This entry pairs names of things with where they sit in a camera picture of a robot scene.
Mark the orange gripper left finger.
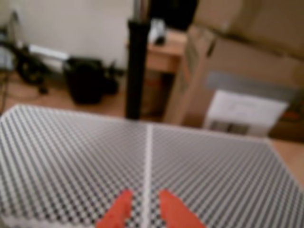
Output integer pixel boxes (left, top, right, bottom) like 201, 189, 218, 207
95, 190, 133, 228

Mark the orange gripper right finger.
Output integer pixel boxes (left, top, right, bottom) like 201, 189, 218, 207
158, 190, 207, 228

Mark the checkerboard paper sheet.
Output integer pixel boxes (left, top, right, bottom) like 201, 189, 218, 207
147, 123, 304, 228
0, 104, 152, 228

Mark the black bag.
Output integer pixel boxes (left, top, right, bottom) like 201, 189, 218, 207
63, 56, 119, 105

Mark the black stand pole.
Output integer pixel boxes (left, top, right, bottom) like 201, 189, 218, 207
124, 0, 152, 121

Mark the large cardboard box with label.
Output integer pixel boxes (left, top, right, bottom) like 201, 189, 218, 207
163, 25, 304, 141

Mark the wooden side table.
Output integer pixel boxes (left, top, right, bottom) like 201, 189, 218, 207
144, 30, 189, 75

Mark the black tangled equipment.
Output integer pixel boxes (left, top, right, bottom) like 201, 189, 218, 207
0, 28, 52, 95

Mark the white small object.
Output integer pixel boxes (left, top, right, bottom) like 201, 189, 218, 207
149, 18, 167, 45

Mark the large dark object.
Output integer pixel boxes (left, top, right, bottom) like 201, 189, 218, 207
149, 0, 199, 31

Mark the plain cardboard box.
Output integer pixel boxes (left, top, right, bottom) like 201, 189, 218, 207
193, 0, 304, 59

